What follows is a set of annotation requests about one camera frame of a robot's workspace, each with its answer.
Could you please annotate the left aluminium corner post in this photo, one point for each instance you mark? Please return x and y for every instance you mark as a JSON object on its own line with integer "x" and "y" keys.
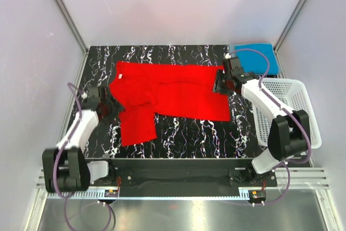
{"x": 71, "y": 25}

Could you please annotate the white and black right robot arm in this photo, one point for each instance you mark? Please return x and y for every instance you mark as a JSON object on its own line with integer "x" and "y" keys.
{"x": 289, "y": 133}

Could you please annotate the right small connector box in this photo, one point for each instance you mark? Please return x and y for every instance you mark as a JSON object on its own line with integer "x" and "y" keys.
{"x": 257, "y": 196}

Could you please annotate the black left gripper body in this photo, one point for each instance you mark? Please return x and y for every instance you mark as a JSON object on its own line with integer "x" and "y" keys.
{"x": 113, "y": 109}

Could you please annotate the aluminium frame rail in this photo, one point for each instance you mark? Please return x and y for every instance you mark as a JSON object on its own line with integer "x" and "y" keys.
{"x": 294, "y": 178}

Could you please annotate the aluminium corner post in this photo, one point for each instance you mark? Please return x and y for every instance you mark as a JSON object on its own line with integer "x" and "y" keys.
{"x": 71, "y": 25}
{"x": 290, "y": 23}

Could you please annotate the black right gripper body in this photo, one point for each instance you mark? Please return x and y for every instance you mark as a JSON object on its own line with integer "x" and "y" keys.
{"x": 221, "y": 84}

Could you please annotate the folded blue t-shirt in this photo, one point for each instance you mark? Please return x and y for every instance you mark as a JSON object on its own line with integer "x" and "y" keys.
{"x": 254, "y": 62}

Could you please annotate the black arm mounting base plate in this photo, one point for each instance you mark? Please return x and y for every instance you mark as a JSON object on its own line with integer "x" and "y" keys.
{"x": 183, "y": 178}

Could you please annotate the small connector box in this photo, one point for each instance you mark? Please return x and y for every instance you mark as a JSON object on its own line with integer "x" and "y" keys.
{"x": 111, "y": 193}
{"x": 257, "y": 196}

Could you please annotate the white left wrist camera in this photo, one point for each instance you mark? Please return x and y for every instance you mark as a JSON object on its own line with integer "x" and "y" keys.
{"x": 84, "y": 95}

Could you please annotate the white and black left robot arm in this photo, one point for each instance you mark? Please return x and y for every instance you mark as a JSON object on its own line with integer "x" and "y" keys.
{"x": 65, "y": 168}

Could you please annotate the right aluminium corner post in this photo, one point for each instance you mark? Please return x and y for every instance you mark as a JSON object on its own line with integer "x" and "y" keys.
{"x": 290, "y": 23}

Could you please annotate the white plastic laundry basket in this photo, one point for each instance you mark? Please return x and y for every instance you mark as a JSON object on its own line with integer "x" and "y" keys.
{"x": 294, "y": 94}

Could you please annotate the left small connector box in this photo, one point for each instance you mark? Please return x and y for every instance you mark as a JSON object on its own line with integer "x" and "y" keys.
{"x": 111, "y": 193}

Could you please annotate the red t-shirt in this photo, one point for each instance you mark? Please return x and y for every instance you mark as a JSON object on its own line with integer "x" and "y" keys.
{"x": 145, "y": 90}

